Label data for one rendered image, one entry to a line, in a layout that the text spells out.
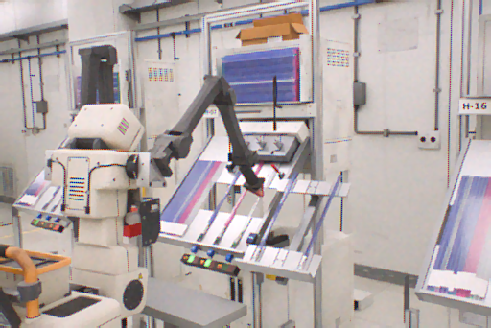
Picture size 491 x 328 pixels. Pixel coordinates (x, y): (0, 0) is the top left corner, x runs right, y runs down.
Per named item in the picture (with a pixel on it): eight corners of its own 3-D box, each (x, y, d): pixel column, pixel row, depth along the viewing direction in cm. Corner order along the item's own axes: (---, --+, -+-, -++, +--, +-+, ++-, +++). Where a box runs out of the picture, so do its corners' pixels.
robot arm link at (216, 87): (205, 66, 203) (227, 67, 199) (214, 93, 213) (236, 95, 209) (151, 144, 177) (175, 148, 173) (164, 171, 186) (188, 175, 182)
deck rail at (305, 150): (252, 262, 230) (246, 255, 226) (249, 262, 231) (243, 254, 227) (314, 144, 263) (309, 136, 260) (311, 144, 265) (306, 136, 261)
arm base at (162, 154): (131, 157, 171) (160, 158, 165) (144, 141, 176) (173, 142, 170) (143, 175, 176) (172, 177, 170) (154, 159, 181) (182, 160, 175)
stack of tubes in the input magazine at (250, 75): (296, 101, 256) (295, 46, 253) (222, 104, 288) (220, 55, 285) (310, 101, 265) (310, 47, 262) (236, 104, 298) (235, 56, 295)
